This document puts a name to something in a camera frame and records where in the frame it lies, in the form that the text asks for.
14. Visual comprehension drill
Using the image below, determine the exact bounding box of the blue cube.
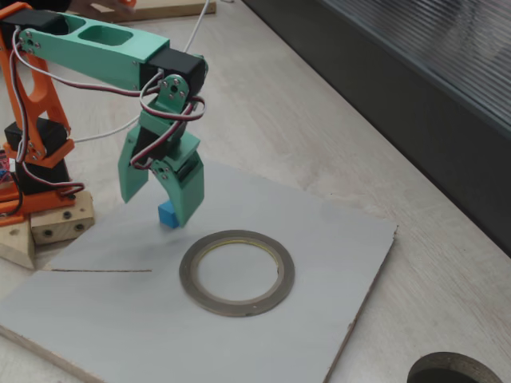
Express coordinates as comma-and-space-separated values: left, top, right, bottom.
157, 201, 179, 229

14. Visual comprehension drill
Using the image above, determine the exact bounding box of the person's hand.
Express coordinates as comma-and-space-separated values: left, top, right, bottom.
89, 2, 137, 17

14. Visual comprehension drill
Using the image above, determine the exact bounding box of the red controller circuit board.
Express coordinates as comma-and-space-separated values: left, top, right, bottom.
0, 148, 13, 185

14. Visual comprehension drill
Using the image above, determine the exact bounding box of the white laminated chipboard panel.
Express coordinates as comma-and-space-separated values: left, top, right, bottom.
0, 158, 399, 383

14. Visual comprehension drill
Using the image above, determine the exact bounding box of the light wooden plank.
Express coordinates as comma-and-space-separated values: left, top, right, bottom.
90, 0, 217, 24

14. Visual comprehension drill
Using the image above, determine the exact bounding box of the frosted glass desk partition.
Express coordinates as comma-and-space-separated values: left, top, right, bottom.
241, 0, 511, 259

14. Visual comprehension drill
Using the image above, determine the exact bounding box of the grey tape ring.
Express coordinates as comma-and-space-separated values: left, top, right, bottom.
178, 229, 296, 318

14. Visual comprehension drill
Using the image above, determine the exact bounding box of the wooden arm base mount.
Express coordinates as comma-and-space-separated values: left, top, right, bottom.
0, 190, 96, 269

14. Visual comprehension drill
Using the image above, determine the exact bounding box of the white usb cable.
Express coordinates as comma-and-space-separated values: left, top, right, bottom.
73, 0, 212, 144

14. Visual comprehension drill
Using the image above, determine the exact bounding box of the round desk cable hole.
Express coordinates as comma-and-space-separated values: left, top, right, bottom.
406, 351, 505, 383

